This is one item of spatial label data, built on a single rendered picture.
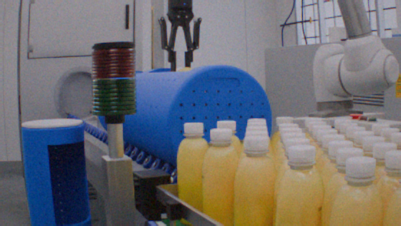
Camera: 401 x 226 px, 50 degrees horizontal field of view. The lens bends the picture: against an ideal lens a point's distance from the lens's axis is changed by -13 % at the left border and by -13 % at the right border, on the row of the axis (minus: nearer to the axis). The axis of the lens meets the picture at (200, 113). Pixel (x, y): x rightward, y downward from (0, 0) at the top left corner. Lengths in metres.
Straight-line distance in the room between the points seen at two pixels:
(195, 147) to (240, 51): 5.88
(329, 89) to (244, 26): 5.17
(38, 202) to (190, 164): 1.07
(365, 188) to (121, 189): 0.33
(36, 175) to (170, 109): 0.92
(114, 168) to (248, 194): 0.22
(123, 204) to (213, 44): 6.07
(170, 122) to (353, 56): 0.77
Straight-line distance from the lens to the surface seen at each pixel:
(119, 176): 0.67
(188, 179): 0.98
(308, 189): 0.64
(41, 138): 1.87
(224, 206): 0.87
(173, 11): 1.43
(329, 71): 1.76
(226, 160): 0.86
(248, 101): 1.21
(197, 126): 0.98
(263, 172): 0.75
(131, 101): 0.66
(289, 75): 4.06
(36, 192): 1.93
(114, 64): 0.64
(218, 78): 1.17
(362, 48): 1.64
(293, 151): 0.65
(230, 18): 6.81
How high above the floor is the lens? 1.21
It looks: 5 degrees down
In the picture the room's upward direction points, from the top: 1 degrees counter-clockwise
